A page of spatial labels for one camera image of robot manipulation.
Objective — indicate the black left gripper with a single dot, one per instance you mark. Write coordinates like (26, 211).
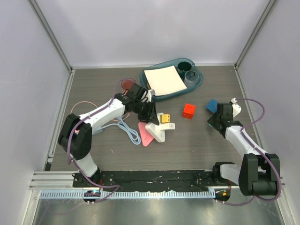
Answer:
(151, 115)

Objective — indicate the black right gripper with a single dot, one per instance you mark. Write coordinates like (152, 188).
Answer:
(212, 120)

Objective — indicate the white triangular power strip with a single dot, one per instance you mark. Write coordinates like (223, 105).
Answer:
(154, 130)

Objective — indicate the yellow plug adapter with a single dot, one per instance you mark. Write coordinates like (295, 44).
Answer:
(164, 118)

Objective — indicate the blue cube socket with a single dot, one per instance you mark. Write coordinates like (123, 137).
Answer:
(212, 105)

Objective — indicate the white plug adapter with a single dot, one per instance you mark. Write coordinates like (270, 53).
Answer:
(167, 126)

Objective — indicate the pink triangular power strip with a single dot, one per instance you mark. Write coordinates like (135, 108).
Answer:
(146, 137)

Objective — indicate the red cube socket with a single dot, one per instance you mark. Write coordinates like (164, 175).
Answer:
(188, 111)

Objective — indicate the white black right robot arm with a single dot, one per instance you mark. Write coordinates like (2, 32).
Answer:
(259, 173)

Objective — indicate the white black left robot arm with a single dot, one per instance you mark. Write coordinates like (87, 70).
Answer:
(76, 134)

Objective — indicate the white paper sheet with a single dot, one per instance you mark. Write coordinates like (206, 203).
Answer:
(164, 81)

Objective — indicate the teal plastic tray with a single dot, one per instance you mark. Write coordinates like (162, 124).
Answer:
(175, 62)

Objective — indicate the clear glass cup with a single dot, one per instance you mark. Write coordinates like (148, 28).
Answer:
(190, 79)

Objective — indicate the light blue power strip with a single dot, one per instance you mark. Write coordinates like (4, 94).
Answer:
(99, 130)

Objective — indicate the dark green cup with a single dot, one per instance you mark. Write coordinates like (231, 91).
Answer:
(183, 67)

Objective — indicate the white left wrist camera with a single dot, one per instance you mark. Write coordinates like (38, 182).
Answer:
(147, 96)

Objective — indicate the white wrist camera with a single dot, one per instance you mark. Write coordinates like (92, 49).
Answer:
(236, 109)
(147, 96)

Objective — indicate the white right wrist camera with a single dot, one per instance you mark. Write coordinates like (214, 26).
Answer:
(236, 109)

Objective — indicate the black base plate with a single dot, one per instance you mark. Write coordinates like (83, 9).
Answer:
(159, 181)

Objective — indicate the perforated cable duct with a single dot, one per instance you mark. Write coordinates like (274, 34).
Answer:
(92, 194)

